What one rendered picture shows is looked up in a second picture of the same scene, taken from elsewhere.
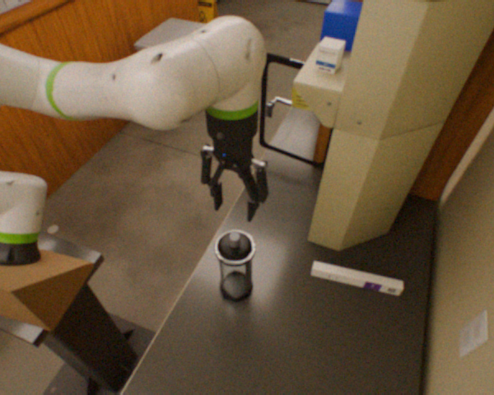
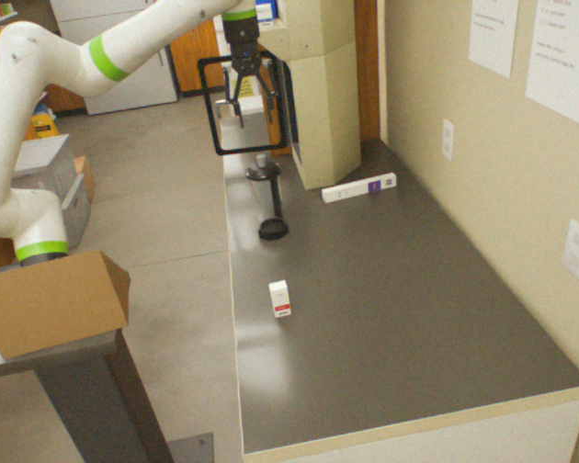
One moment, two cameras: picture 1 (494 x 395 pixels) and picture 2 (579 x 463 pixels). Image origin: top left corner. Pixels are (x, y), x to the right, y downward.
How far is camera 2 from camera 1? 0.96 m
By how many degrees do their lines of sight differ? 27
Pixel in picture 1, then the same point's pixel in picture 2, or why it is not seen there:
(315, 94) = (269, 36)
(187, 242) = (163, 345)
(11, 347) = not seen: outside the picture
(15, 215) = (48, 221)
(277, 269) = (297, 211)
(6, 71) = (61, 43)
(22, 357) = not seen: outside the picture
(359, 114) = (303, 39)
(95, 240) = (39, 402)
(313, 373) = (372, 241)
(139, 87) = not seen: outside the picture
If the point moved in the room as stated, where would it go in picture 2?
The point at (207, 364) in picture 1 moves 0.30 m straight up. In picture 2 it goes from (290, 273) to (276, 178)
